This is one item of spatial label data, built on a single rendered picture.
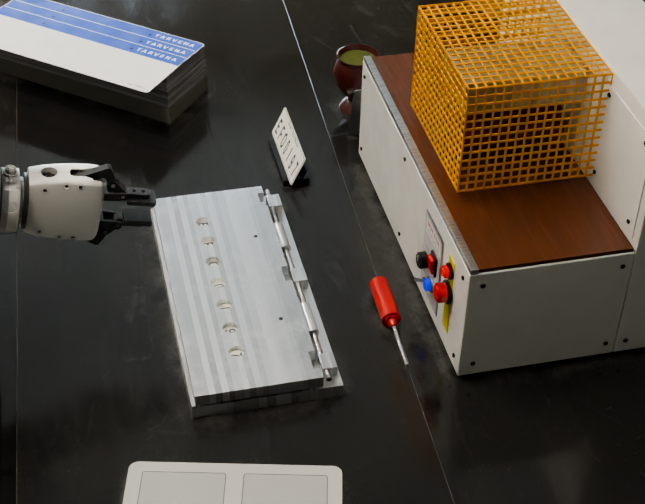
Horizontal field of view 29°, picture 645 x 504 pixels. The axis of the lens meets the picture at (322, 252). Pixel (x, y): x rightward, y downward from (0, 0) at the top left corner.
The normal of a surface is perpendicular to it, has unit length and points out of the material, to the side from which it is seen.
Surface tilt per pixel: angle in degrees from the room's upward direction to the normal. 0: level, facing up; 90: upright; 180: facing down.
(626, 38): 0
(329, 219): 0
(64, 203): 87
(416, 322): 0
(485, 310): 90
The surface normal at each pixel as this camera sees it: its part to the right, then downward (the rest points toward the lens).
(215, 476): 0.02, -0.77
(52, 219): 0.24, 0.64
